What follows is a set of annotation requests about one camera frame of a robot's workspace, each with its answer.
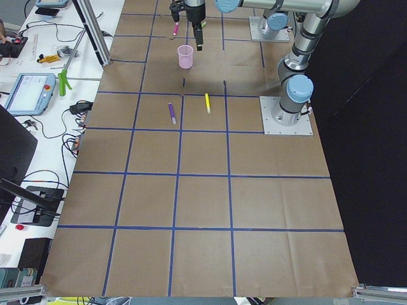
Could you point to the pink pen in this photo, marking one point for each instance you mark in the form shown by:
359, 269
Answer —
176, 27

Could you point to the purple pen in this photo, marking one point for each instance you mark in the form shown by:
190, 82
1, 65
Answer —
172, 113

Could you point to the pink mesh cup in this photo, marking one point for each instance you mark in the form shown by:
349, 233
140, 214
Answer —
185, 56

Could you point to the yellow pen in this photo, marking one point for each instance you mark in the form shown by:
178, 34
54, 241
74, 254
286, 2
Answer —
207, 103

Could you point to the black phone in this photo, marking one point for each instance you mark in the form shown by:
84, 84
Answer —
50, 12

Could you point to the yellow black tool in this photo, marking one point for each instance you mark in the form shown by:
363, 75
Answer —
48, 59

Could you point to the black power adapter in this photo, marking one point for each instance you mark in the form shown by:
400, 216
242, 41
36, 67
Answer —
80, 107

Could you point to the brown paper table cover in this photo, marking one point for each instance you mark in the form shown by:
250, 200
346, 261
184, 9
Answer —
210, 206

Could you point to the blue teach pendant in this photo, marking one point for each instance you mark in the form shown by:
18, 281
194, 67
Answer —
31, 94

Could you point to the black monitor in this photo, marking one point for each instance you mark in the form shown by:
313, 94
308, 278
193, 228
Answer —
18, 146

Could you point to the black docking device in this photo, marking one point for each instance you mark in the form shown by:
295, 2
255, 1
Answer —
28, 213

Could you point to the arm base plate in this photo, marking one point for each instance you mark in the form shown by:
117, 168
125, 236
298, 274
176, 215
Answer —
278, 122
261, 32

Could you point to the aluminium frame post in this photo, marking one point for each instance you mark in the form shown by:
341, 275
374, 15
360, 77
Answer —
91, 25

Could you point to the green handled grabber tool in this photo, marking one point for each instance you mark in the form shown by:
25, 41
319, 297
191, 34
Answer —
62, 75

